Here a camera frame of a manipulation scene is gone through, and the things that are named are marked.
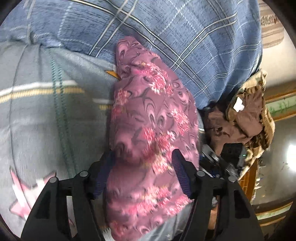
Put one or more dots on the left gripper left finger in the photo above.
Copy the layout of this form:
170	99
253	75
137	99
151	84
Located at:
48	219

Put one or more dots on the gold framed green picture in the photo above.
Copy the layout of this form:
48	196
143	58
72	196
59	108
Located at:
282	105

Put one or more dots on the striped beige headboard cushion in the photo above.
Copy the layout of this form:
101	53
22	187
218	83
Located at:
272	30

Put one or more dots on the pink floral shirt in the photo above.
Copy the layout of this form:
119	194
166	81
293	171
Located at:
152	115

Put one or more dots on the brown leopard trim garment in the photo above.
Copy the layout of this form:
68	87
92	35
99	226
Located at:
245	120

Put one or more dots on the grey patterned bedsheet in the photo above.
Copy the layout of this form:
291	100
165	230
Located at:
55	122

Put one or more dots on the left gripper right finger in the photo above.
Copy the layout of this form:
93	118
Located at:
220	211

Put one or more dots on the blue plaid pillow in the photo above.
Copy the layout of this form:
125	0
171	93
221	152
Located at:
212	46

